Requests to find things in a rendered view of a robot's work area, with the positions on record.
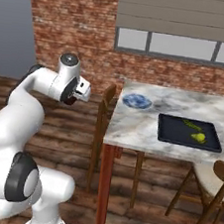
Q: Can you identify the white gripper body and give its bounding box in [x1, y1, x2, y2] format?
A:
[72, 89, 91, 103]

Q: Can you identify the blue plate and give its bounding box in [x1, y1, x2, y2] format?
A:
[121, 91, 154, 112]

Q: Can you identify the black tray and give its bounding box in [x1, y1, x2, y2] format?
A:
[154, 112, 224, 155]

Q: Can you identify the green asparagus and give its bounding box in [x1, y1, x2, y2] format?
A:
[180, 118, 204, 132]

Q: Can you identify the yellow-green pear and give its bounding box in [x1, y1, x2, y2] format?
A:
[189, 132, 208, 145]

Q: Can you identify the brown wooden chair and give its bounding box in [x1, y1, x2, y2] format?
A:
[83, 81, 154, 211]

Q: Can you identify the marble top table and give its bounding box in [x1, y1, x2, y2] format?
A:
[91, 78, 224, 224]

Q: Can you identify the grey framed window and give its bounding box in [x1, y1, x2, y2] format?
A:
[112, 26, 224, 68]

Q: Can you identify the grey-brown window blind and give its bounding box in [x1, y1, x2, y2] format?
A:
[113, 0, 224, 43]

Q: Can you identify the wooden chair with white cushion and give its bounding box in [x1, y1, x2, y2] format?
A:
[164, 154, 224, 224]

